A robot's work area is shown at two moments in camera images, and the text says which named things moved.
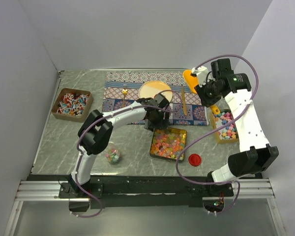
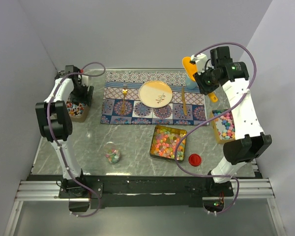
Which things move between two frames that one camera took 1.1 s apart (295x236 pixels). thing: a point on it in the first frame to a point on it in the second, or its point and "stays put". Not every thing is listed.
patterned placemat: (121, 88) stays put
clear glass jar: (112, 155) stays put
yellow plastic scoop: (192, 81) to (191, 68)
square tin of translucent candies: (168, 143) stays put
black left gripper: (162, 124) to (86, 98)
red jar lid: (194, 160) stays put
